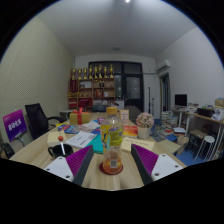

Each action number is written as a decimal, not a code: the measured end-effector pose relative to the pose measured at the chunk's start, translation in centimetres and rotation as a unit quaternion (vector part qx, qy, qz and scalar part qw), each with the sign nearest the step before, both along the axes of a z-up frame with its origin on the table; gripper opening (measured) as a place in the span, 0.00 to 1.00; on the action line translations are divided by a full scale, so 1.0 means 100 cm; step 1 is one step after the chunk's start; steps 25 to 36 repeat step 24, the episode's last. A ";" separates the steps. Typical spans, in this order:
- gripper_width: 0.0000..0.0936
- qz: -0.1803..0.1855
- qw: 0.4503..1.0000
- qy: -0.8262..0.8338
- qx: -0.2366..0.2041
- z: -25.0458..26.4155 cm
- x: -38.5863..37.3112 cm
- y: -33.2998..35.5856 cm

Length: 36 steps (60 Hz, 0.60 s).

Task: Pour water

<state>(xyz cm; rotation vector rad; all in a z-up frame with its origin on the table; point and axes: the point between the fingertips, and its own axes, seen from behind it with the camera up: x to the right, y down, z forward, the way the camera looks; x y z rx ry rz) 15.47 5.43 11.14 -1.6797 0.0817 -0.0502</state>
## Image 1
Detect white air conditioner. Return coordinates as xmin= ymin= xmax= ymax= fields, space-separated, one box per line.
xmin=155 ymin=59 xmax=172 ymax=73

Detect flat round red coaster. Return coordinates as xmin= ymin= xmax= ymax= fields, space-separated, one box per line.
xmin=98 ymin=161 xmax=124 ymax=176

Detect pink flowers in white pot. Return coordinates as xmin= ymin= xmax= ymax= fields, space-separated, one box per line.
xmin=135 ymin=112 xmax=155 ymax=140

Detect white paper sheet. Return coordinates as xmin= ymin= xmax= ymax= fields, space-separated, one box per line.
xmin=81 ymin=120 xmax=101 ymax=131

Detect black computer monitor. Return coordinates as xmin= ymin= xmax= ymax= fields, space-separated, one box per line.
xmin=174 ymin=93 xmax=188 ymax=108

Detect brown wooden stool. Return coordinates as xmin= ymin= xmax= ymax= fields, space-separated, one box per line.
xmin=184 ymin=129 xmax=208 ymax=158

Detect white printed booklet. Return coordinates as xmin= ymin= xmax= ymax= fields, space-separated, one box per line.
xmin=64 ymin=130 xmax=98 ymax=149

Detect cream paper card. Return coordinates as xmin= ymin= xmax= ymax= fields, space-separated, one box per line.
xmin=120 ymin=135 xmax=156 ymax=154

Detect orange upright carton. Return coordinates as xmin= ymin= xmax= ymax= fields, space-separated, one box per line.
xmin=119 ymin=109 xmax=130 ymax=123

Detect black mug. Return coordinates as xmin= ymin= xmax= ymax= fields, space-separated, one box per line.
xmin=47 ymin=143 xmax=75 ymax=160

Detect black office chair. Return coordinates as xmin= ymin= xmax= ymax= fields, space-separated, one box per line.
xmin=24 ymin=102 xmax=66 ymax=140

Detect white round stool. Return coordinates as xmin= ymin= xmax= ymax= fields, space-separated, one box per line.
xmin=194 ymin=134 xmax=216 ymax=162

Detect wooden side desk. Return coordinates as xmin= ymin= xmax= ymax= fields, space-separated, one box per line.
xmin=171 ymin=106 xmax=224 ymax=158

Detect wooden shelf unit with trophies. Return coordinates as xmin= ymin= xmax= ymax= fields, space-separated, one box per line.
xmin=67 ymin=64 xmax=117 ymax=113

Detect black framed glass door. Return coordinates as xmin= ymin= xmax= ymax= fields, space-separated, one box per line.
xmin=88 ymin=61 xmax=145 ymax=113

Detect black printer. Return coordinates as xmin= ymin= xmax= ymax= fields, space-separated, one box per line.
xmin=196 ymin=107 xmax=216 ymax=118

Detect purple sign on stand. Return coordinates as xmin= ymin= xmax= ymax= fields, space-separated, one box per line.
xmin=2 ymin=108 xmax=28 ymax=148

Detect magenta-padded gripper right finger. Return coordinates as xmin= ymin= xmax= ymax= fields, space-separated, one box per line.
xmin=130 ymin=143 xmax=184 ymax=186

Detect black mesh chair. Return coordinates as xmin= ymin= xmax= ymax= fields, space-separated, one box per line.
xmin=0 ymin=141 xmax=16 ymax=160

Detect yellow notepad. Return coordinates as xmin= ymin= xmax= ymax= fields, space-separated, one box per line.
xmin=46 ymin=129 xmax=68 ymax=147

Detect blue book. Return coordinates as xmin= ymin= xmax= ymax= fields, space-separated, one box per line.
xmin=57 ymin=123 xmax=81 ymax=135

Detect pile of books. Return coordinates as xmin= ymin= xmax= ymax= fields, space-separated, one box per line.
xmin=149 ymin=111 xmax=183 ymax=143

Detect yellow gift box red ribbon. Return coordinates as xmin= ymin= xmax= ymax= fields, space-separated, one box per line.
xmin=69 ymin=106 xmax=91 ymax=126

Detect orange book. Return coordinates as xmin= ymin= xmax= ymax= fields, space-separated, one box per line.
xmin=123 ymin=124 xmax=139 ymax=139

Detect red ball white stick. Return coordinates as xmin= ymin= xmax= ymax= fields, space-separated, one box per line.
xmin=57 ymin=135 xmax=67 ymax=156

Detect cardboard box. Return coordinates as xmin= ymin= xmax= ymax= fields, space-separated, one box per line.
xmin=214 ymin=97 xmax=224 ymax=108

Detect orange drink bottle yellow label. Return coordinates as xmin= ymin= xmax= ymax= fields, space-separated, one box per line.
xmin=100 ymin=106 xmax=125 ymax=175

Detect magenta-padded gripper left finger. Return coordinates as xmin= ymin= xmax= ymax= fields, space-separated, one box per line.
xmin=43 ymin=144 xmax=95 ymax=187

